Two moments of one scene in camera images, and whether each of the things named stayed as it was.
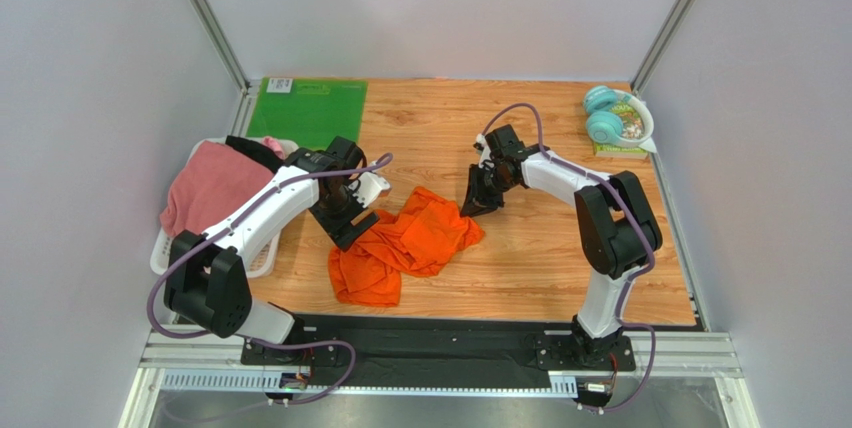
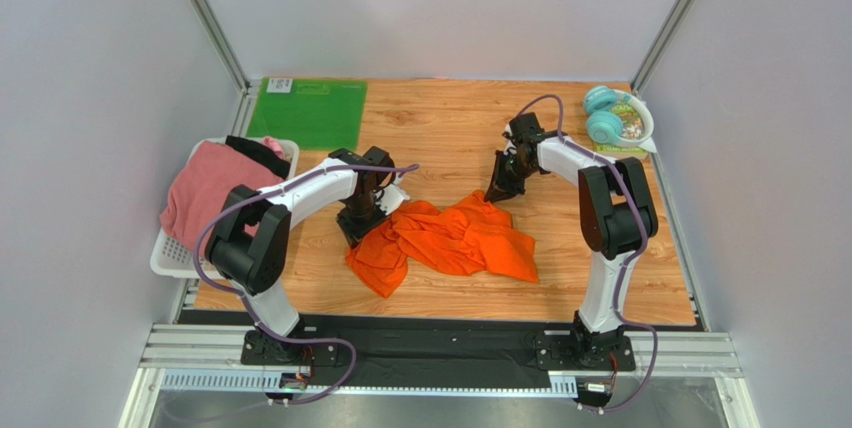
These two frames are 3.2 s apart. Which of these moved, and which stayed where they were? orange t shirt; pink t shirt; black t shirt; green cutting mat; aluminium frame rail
Moved: orange t shirt
Stayed: black t shirt; green cutting mat; pink t shirt; aluminium frame rail
